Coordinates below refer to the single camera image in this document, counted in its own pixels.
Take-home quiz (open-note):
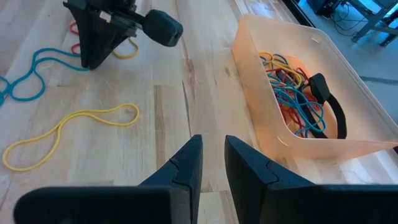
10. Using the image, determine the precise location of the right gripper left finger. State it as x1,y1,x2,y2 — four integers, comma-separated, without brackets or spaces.
14,134,203,224

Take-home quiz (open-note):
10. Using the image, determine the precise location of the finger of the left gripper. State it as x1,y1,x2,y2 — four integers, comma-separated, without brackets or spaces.
63,3,93,68
89,11,131,70

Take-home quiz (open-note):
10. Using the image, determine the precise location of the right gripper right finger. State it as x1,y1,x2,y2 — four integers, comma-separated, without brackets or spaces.
224,134,398,224

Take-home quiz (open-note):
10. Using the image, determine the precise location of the yellow rubber band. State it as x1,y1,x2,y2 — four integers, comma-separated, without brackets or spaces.
112,36,140,60
2,103,141,172
259,51,304,90

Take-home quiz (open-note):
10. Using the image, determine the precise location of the large black rubber band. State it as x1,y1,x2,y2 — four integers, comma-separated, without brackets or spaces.
308,72,348,140

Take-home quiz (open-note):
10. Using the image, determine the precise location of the orange translucent plastic bin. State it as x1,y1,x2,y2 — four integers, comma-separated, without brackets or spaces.
231,12,398,160

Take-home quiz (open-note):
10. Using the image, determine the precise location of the grey metal stand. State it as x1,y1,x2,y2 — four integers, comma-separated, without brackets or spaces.
340,0,398,47

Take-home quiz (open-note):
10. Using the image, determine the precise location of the black aluminium table frame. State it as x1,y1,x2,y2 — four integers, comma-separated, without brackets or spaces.
281,0,317,28

